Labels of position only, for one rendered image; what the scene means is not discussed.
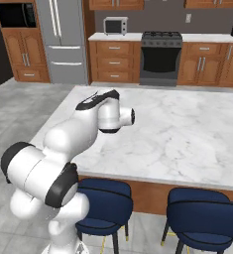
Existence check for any wooden drawer cabinet run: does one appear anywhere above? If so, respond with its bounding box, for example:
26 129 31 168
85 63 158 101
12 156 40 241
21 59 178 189
88 40 143 84

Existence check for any wooden base cabinet run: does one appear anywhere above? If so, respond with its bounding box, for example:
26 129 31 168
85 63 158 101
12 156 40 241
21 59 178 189
176 41 233 88

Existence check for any wooden tall cabinet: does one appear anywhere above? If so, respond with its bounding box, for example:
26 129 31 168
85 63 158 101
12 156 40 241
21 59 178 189
0 0 52 83

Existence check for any wooden kitchen island base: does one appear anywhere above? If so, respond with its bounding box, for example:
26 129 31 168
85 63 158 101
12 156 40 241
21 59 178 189
77 175 233 216

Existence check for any navy blue bar stool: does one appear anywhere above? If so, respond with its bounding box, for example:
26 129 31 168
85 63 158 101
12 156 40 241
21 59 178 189
160 187 233 254
74 178 134 254

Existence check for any black gas stove oven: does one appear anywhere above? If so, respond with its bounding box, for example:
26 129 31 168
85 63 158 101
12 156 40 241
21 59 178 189
139 31 183 87

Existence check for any silver toaster oven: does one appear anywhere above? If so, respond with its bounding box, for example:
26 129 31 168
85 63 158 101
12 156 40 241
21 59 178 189
103 16 129 37

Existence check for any grey stainless fridge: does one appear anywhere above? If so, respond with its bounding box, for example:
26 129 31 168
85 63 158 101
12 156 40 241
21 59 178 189
35 0 89 85

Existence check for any black built-in microwave oven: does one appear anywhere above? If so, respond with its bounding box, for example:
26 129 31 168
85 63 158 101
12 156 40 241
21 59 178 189
0 2 38 29

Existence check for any wooden wall cabinet run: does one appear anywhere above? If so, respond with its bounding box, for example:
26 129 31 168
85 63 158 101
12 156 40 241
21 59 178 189
87 0 233 11

